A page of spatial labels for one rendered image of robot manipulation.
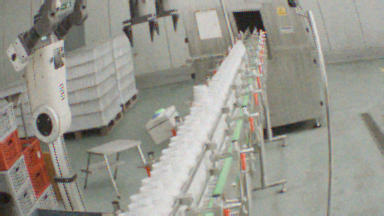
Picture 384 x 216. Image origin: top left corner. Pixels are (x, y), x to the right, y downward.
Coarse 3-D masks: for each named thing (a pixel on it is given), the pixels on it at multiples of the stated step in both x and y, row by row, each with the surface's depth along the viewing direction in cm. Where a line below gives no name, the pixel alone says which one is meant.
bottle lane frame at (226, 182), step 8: (256, 72) 419; (248, 80) 346; (248, 96) 302; (248, 104) 294; (240, 112) 264; (256, 112) 347; (240, 120) 245; (240, 128) 237; (240, 136) 234; (240, 144) 231; (224, 168) 182; (232, 168) 196; (224, 176) 175; (232, 176) 194; (216, 184) 169; (224, 184) 173; (232, 184) 192; (216, 192) 159; (232, 192) 190
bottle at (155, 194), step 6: (144, 186) 112; (150, 186) 113; (156, 186) 112; (144, 192) 110; (150, 192) 109; (156, 192) 110; (156, 198) 110; (162, 198) 111; (156, 204) 110; (162, 204) 110; (156, 210) 109; (162, 210) 109; (168, 210) 110
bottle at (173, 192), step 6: (156, 174) 121; (162, 174) 121; (168, 174) 122; (162, 180) 121; (168, 180) 121; (162, 186) 121; (168, 186) 121; (168, 192) 121; (174, 192) 121; (180, 192) 122; (174, 198) 121; (174, 204) 121; (180, 210) 122
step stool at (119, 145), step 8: (104, 144) 546; (112, 144) 542; (120, 144) 537; (128, 144) 533; (136, 144) 537; (88, 152) 528; (96, 152) 519; (104, 152) 514; (112, 152) 517; (88, 160) 535; (112, 160) 572; (144, 160) 542; (88, 168) 543; (96, 168) 546; (104, 168) 547
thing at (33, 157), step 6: (36, 138) 488; (30, 144) 459; (36, 144) 479; (24, 150) 437; (30, 150) 454; (36, 150) 475; (24, 156) 433; (30, 156) 451; (36, 156) 470; (42, 156) 489; (30, 162) 449; (36, 162) 466; (42, 162) 484; (30, 168) 444; (36, 168) 461; (30, 174) 439
